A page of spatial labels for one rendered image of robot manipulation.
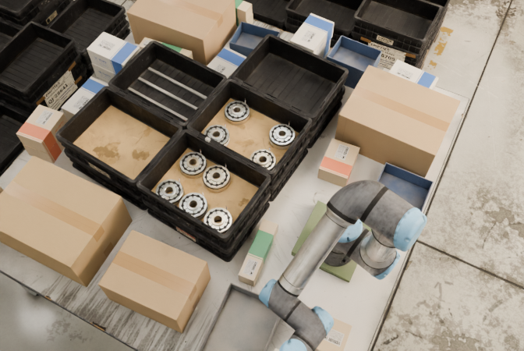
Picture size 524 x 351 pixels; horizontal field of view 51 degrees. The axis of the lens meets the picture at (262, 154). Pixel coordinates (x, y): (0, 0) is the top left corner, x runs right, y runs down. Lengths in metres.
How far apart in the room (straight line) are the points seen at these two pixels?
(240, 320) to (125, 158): 0.77
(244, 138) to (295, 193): 0.30
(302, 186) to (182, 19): 0.93
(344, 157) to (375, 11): 1.22
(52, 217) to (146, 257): 0.37
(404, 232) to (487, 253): 1.63
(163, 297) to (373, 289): 0.75
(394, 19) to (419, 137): 1.16
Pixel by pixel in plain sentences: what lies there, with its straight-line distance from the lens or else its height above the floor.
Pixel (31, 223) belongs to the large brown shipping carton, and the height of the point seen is 0.90.
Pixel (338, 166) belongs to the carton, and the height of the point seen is 0.78.
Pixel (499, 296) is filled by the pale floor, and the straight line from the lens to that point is 3.01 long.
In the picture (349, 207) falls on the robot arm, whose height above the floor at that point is 1.32.
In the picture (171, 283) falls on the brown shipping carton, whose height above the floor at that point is 0.86.
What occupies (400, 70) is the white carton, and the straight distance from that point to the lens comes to 2.54.
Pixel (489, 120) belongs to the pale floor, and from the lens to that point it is 3.54.
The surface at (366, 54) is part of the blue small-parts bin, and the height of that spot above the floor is 0.79.
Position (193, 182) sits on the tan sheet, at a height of 0.83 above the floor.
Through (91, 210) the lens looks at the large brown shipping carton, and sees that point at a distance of 2.04.
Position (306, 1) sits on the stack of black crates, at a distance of 3.41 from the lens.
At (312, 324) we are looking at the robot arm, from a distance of 1.60.
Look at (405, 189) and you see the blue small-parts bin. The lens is 2.28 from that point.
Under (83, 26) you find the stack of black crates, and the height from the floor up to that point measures 0.38.
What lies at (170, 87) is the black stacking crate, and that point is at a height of 0.83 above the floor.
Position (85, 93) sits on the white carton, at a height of 0.79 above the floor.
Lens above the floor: 2.64
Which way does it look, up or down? 57 degrees down
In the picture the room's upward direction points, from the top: 1 degrees counter-clockwise
